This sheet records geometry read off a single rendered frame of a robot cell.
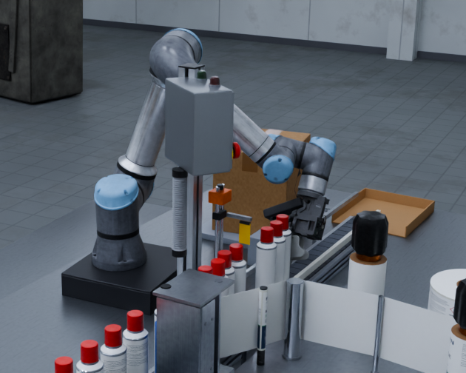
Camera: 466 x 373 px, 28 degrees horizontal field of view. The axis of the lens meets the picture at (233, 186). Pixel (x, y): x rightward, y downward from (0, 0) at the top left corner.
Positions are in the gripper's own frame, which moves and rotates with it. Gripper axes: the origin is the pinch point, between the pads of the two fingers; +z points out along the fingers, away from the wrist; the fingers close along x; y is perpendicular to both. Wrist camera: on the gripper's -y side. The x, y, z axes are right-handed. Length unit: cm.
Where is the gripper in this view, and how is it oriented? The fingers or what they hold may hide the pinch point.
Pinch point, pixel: (285, 263)
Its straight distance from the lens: 251.3
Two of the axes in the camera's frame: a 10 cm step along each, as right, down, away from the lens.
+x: 4.1, 2.4, 8.8
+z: -2.6, 9.5, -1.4
